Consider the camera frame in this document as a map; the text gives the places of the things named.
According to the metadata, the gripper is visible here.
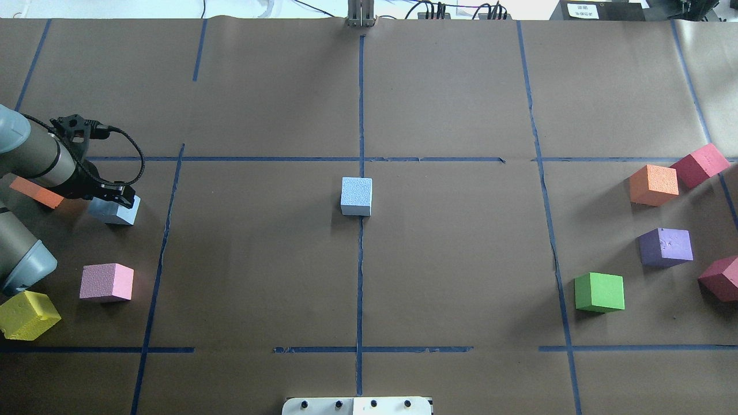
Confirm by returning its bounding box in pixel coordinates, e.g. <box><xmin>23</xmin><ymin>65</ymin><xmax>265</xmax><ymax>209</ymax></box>
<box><xmin>74</xmin><ymin>167</ymin><xmax>136</xmax><ymax>209</ymax></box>

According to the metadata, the light blue block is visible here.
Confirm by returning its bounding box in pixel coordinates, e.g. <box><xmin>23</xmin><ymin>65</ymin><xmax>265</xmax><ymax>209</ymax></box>
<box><xmin>87</xmin><ymin>196</ymin><xmax>141</xmax><ymax>226</ymax></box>
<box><xmin>340</xmin><ymin>177</ymin><xmax>372</xmax><ymax>216</ymax></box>

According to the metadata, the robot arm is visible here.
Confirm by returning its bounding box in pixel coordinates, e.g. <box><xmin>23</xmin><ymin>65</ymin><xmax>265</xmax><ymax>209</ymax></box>
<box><xmin>1</xmin><ymin>106</ymin><xmax>140</xmax><ymax>297</ymax></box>

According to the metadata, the pink foam block left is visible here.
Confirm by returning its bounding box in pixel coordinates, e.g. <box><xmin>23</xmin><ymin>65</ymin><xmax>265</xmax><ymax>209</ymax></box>
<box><xmin>79</xmin><ymin>263</ymin><xmax>134</xmax><ymax>303</ymax></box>

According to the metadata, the orange foam block left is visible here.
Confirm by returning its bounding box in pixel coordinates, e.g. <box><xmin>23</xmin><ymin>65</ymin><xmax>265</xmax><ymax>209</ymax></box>
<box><xmin>10</xmin><ymin>176</ymin><xmax>65</xmax><ymax>209</ymax></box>

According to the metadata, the orange foam block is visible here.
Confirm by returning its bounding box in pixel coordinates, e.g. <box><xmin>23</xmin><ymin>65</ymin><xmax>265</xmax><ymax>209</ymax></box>
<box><xmin>10</xmin><ymin>176</ymin><xmax>65</xmax><ymax>209</ymax></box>
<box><xmin>628</xmin><ymin>164</ymin><xmax>680</xmax><ymax>207</ymax></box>

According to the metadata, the yellow foam block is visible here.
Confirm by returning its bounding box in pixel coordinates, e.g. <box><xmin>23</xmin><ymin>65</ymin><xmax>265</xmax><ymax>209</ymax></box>
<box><xmin>1</xmin><ymin>290</ymin><xmax>62</xmax><ymax>341</ymax></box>

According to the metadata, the green foam block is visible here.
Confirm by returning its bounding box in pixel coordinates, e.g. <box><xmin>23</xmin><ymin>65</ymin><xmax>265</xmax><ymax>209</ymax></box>
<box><xmin>574</xmin><ymin>271</ymin><xmax>626</xmax><ymax>314</ymax></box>

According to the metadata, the black box with label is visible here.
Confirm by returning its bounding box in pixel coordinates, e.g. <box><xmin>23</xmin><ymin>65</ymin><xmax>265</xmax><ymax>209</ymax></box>
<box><xmin>549</xmin><ymin>1</ymin><xmax>646</xmax><ymax>21</ymax></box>

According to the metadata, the orange foam block right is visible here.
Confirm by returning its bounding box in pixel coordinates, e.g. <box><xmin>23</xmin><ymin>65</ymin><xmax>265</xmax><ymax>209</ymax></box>
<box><xmin>628</xmin><ymin>164</ymin><xmax>680</xmax><ymax>207</ymax></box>

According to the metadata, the purple foam block right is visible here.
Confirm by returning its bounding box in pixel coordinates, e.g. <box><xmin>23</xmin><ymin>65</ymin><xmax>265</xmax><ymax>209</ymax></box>
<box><xmin>636</xmin><ymin>228</ymin><xmax>694</xmax><ymax>268</ymax></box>

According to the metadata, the red foam block upper right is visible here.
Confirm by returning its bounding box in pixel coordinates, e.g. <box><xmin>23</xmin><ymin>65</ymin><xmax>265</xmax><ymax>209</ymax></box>
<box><xmin>671</xmin><ymin>144</ymin><xmax>730</xmax><ymax>189</ymax></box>

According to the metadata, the red foam block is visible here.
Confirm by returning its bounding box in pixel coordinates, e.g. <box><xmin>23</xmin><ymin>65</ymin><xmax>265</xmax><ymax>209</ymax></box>
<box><xmin>698</xmin><ymin>255</ymin><xmax>737</xmax><ymax>302</ymax></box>
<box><xmin>671</xmin><ymin>144</ymin><xmax>730</xmax><ymax>189</ymax></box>

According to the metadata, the red foam block lower right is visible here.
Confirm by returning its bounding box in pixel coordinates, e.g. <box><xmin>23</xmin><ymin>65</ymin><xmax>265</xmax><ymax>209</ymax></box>
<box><xmin>698</xmin><ymin>255</ymin><xmax>737</xmax><ymax>302</ymax></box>

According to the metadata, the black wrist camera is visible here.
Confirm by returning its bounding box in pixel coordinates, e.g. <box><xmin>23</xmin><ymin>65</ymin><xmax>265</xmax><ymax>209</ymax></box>
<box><xmin>50</xmin><ymin>115</ymin><xmax>111</xmax><ymax>155</ymax></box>

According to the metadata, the aluminium frame post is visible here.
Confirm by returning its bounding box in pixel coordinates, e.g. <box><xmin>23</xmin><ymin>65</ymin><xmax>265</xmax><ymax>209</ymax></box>
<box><xmin>346</xmin><ymin>0</ymin><xmax>376</xmax><ymax>27</ymax></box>

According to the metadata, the white camera pole base plate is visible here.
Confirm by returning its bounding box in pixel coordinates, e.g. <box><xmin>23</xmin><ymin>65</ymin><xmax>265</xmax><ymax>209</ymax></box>
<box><xmin>281</xmin><ymin>396</ymin><xmax>434</xmax><ymax>414</ymax></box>

